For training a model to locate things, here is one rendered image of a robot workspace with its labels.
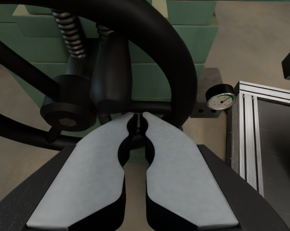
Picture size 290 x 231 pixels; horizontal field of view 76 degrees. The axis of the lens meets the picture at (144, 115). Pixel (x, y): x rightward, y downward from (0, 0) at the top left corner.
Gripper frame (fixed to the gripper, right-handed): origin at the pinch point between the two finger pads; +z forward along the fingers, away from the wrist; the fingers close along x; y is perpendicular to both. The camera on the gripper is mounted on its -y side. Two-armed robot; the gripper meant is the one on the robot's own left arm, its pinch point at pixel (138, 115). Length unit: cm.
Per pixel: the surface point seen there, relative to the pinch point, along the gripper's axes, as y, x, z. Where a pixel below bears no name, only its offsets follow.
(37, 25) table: -4.7, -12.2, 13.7
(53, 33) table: -3.8, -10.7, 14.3
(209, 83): 9.9, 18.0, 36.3
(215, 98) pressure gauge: 10.0, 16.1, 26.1
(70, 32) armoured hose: -4.1, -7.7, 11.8
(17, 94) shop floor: 41, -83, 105
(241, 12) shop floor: -9, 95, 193
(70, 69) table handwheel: 0.0, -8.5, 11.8
